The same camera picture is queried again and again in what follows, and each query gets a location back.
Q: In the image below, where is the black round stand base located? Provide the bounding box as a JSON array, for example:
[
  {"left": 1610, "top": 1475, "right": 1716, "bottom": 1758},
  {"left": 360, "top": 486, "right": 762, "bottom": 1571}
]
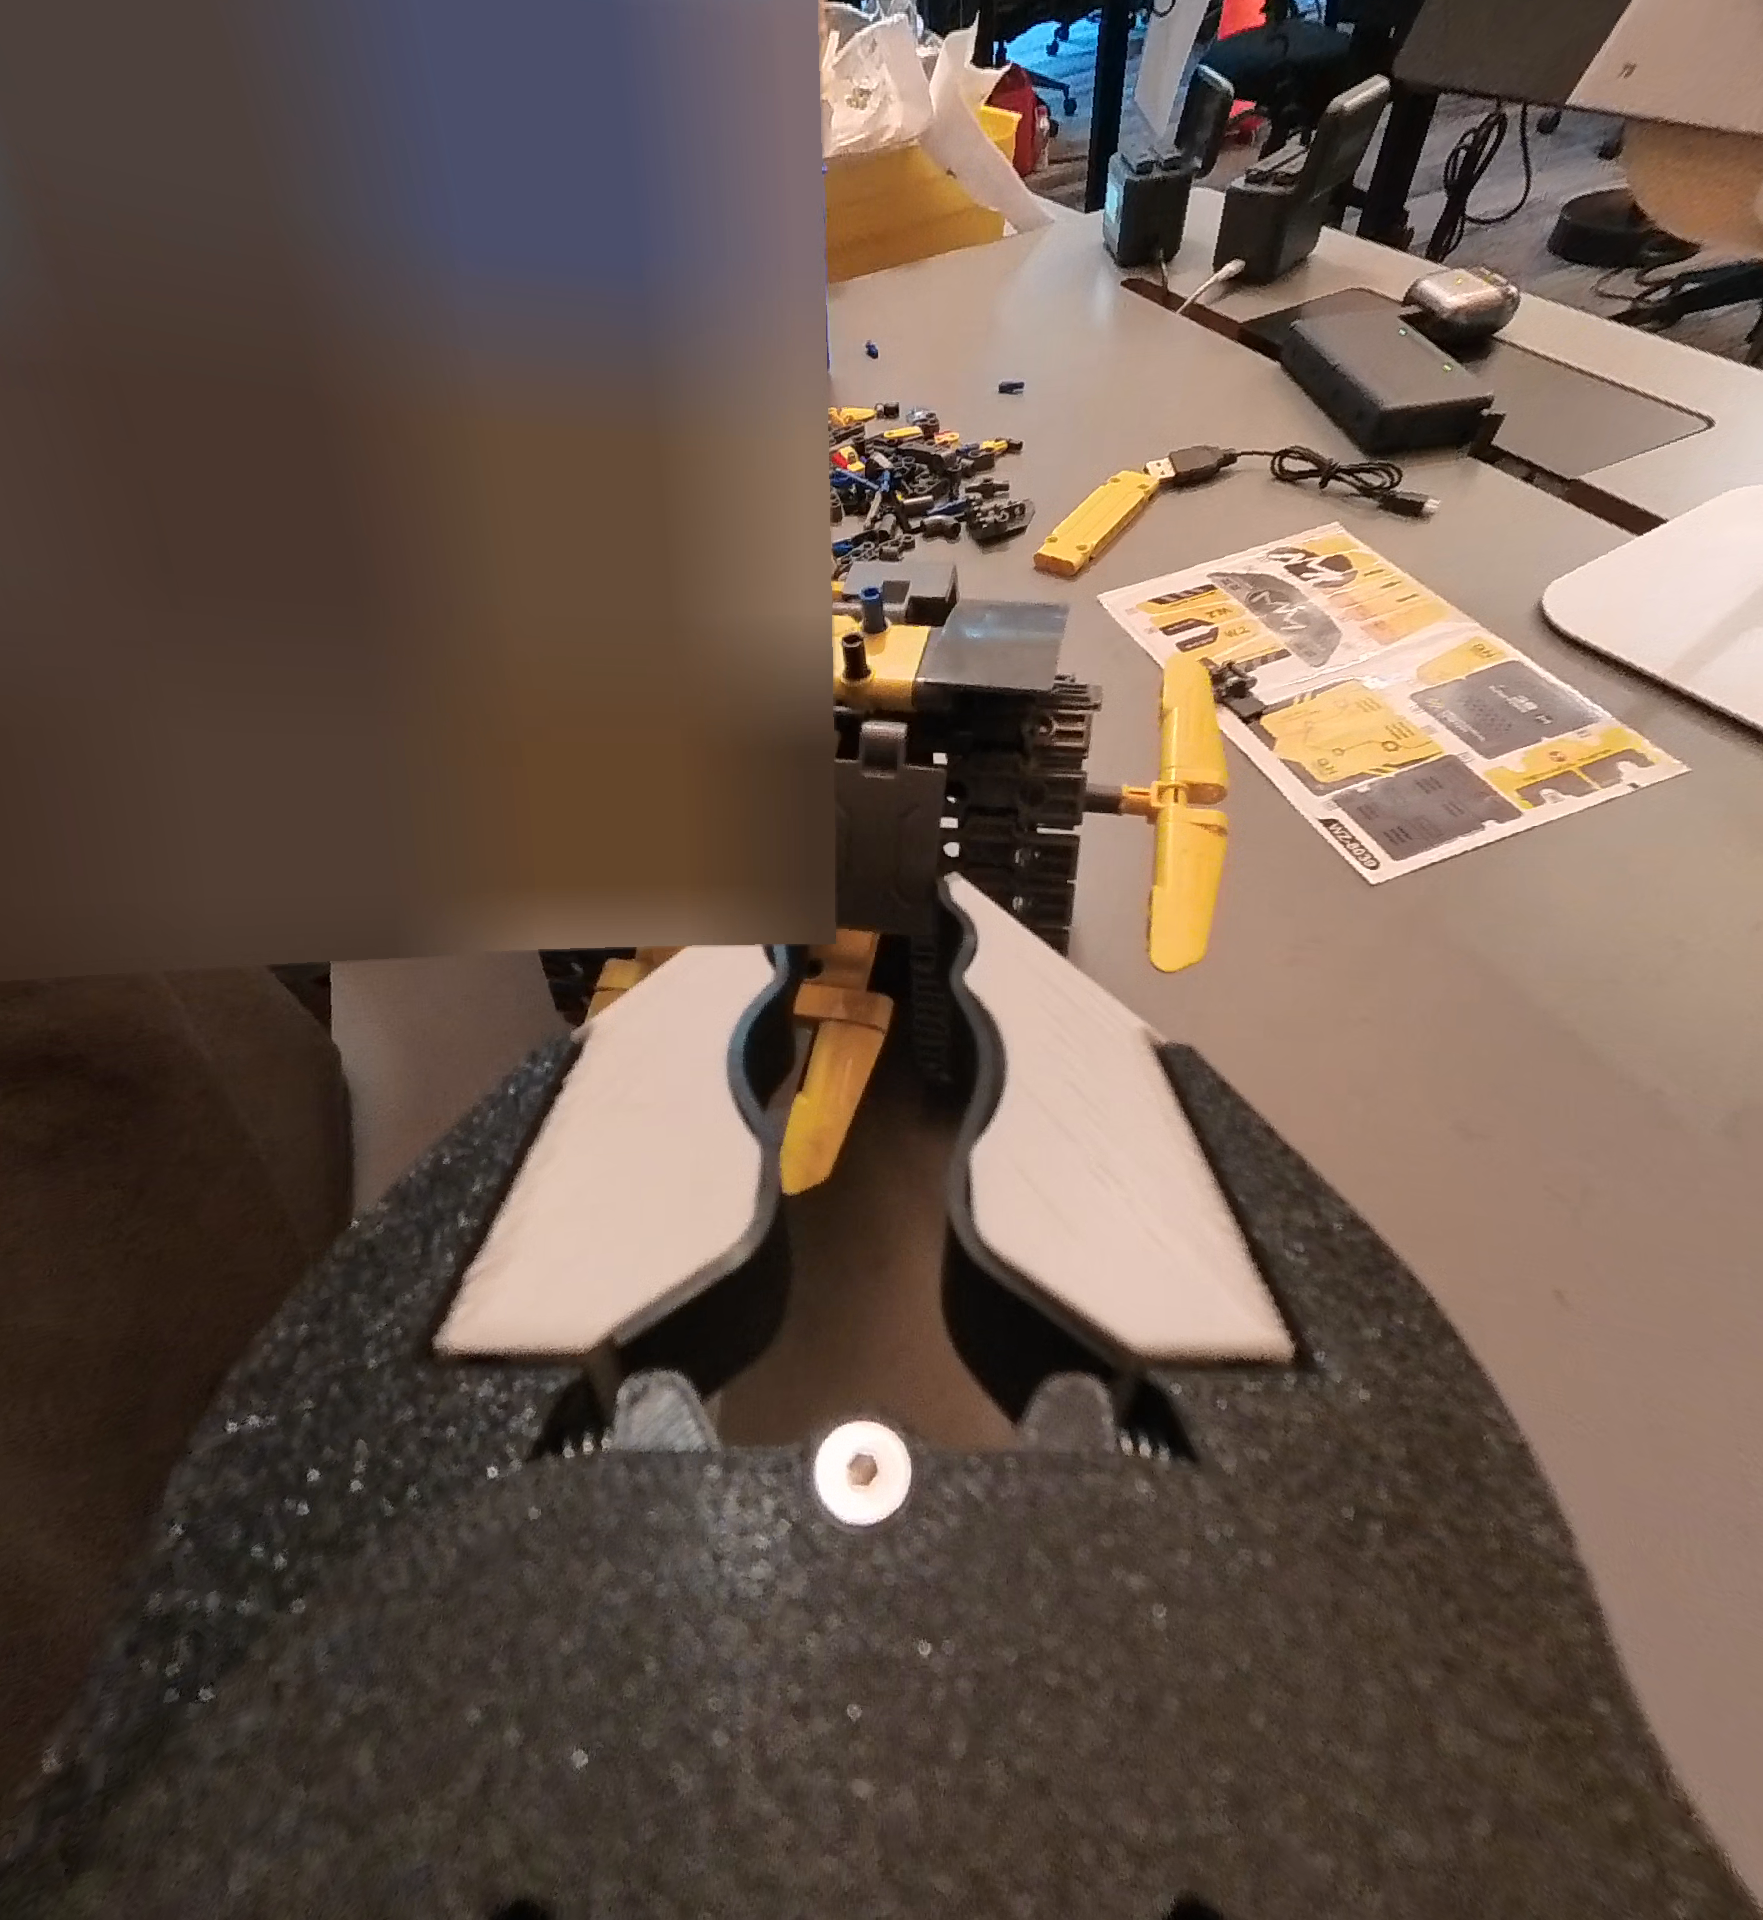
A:
[{"left": 1547, "top": 192, "right": 1663, "bottom": 264}]

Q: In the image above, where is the yellow grey toy tracked vehicle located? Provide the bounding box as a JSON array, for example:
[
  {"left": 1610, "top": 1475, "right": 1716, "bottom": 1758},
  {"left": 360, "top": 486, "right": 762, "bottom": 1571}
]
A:
[{"left": 542, "top": 564, "right": 1231, "bottom": 1198}]

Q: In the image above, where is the white plastic bag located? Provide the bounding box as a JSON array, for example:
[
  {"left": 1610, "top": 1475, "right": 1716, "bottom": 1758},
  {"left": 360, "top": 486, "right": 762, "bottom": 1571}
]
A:
[{"left": 821, "top": 0, "right": 1026, "bottom": 204}]

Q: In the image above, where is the yellow plastic bin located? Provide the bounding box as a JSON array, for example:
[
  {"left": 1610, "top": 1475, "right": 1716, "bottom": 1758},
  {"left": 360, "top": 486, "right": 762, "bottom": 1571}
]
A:
[{"left": 825, "top": 142, "right": 1055, "bottom": 283}]

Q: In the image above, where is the black usb cable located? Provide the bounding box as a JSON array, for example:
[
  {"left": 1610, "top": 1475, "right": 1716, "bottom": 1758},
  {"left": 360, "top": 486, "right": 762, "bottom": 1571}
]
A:
[{"left": 1145, "top": 442, "right": 1440, "bottom": 527}]

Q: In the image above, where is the grey earbud case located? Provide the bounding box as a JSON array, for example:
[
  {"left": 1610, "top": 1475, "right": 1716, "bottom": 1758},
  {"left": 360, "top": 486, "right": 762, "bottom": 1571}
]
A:
[{"left": 1405, "top": 267, "right": 1517, "bottom": 352}]

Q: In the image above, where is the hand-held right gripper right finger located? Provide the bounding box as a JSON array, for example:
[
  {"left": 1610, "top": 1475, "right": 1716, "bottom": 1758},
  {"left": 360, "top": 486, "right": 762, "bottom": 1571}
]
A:
[{"left": 938, "top": 874, "right": 1300, "bottom": 1421}]

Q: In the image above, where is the white stand base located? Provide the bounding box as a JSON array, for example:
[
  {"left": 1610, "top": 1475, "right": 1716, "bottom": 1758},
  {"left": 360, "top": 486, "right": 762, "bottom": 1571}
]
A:
[{"left": 1542, "top": 483, "right": 1763, "bottom": 775}]

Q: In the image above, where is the black charging dock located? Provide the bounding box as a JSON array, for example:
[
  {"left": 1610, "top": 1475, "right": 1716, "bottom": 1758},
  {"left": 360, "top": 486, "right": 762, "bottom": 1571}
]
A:
[
  {"left": 1215, "top": 76, "right": 1394, "bottom": 284},
  {"left": 1103, "top": 66, "right": 1235, "bottom": 268}
]

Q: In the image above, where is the person's brown clothing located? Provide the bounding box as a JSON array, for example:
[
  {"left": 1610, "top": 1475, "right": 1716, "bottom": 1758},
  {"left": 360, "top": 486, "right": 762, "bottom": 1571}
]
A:
[{"left": 0, "top": 967, "right": 357, "bottom": 1862}]

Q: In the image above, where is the yellow grey sticker sheet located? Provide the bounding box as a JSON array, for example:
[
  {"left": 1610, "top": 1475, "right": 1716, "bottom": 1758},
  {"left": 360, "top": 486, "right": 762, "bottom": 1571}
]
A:
[{"left": 1098, "top": 523, "right": 1690, "bottom": 888}]

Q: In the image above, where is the black rectangular box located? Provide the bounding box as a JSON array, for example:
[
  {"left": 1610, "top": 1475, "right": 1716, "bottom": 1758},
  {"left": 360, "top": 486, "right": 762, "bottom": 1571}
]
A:
[{"left": 1279, "top": 307, "right": 1495, "bottom": 457}]

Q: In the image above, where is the grey toy panel part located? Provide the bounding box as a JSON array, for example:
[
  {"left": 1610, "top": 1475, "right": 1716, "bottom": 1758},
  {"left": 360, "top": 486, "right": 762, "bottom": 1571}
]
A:
[{"left": 835, "top": 719, "right": 951, "bottom": 940}]

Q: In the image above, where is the black desk cable cover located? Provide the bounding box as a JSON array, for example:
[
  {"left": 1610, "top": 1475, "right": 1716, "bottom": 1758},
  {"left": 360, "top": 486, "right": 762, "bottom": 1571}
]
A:
[{"left": 1241, "top": 284, "right": 1714, "bottom": 483}]

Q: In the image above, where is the yellow long toy panel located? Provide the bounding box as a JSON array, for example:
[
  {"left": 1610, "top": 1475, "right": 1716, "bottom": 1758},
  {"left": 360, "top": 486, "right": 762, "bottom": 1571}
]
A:
[{"left": 1034, "top": 468, "right": 1166, "bottom": 581}]

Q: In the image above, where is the pile of small toy parts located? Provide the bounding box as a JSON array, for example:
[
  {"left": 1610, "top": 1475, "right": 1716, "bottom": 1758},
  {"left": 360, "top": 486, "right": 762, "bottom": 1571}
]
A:
[{"left": 828, "top": 393, "right": 1046, "bottom": 562}]

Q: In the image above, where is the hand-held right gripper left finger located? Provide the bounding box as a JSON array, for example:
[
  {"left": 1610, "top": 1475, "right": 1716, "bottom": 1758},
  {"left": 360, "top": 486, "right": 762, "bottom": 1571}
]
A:
[{"left": 432, "top": 946, "right": 812, "bottom": 1412}]

